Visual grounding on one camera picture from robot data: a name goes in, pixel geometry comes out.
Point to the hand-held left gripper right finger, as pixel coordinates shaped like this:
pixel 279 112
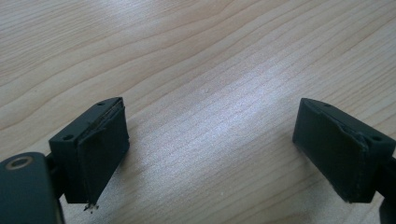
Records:
pixel 336 149

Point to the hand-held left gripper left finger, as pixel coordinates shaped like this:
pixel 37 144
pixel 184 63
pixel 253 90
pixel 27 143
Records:
pixel 93 155

